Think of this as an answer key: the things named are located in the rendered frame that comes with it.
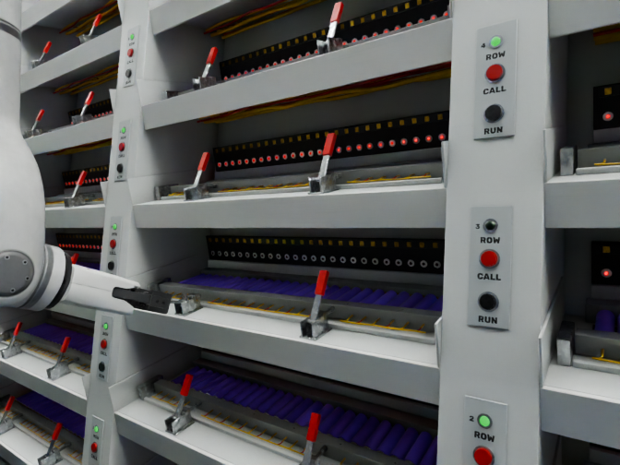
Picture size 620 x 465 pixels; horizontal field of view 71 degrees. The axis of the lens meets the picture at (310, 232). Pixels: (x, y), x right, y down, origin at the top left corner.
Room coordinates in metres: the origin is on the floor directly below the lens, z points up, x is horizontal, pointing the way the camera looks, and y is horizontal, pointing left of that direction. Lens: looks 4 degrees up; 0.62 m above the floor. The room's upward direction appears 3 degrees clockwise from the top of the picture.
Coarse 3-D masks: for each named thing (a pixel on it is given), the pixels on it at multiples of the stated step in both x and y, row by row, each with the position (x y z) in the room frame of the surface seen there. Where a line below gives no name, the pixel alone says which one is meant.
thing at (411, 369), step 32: (192, 256) 0.94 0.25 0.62; (128, 320) 0.82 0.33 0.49; (160, 320) 0.76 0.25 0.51; (192, 320) 0.70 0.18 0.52; (224, 320) 0.68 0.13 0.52; (256, 320) 0.67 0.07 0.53; (256, 352) 0.63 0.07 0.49; (288, 352) 0.59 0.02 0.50; (320, 352) 0.56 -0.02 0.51; (352, 352) 0.53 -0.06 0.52; (384, 352) 0.51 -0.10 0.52; (416, 352) 0.51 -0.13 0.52; (352, 384) 0.54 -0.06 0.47; (384, 384) 0.51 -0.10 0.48; (416, 384) 0.49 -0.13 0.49
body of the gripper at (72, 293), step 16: (80, 272) 0.55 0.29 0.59; (96, 272) 0.57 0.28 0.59; (64, 288) 0.54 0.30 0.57; (80, 288) 0.55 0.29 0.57; (96, 288) 0.57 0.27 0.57; (112, 288) 0.58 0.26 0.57; (128, 288) 0.60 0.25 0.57; (80, 304) 0.56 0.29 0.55; (96, 304) 0.57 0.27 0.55; (112, 304) 0.58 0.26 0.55; (128, 304) 0.60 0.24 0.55
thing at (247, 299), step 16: (160, 288) 0.86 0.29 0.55; (176, 288) 0.82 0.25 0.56; (192, 288) 0.80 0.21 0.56; (208, 288) 0.78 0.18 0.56; (224, 288) 0.77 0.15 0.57; (224, 304) 0.73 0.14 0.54; (240, 304) 0.74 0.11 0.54; (256, 304) 0.71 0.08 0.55; (272, 304) 0.69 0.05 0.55; (288, 304) 0.67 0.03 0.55; (304, 304) 0.65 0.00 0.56; (320, 304) 0.64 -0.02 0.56; (336, 304) 0.62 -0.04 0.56; (352, 304) 0.61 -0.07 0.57; (368, 304) 0.60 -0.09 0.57; (352, 320) 0.61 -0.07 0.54; (368, 320) 0.60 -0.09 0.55; (384, 320) 0.58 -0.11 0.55; (400, 320) 0.57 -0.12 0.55; (416, 320) 0.55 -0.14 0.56; (432, 320) 0.54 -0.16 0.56
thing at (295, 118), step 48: (336, 0) 0.80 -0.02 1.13; (384, 0) 0.74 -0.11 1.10; (240, 48) 0.95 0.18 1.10; (576, 48) 0.57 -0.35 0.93; (96, 96) 1.32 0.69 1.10; (384, 96) 0.74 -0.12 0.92; (432, 96) 0.68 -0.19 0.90; (576, 96) 0.57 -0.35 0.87; (576, 144) 0.57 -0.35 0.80; (576, 240) 0.57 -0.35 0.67; (576, 288) 0.56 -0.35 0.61
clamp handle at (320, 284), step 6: (324, 270) 0.60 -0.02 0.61; (318, 276) 0.60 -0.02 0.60; (324, 276) 0.60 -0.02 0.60; (318, 282) 0.60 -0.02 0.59; (324, 282) 0.59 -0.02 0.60; (318, 288) 0.59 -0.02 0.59; (324, 288) 0.59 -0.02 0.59; (318, 294) 0.59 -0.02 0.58; (318, 300) 0.59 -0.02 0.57; (318, 306) 0.59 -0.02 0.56; (312, 312) 0.59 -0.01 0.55; (312, 318) 0.59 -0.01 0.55
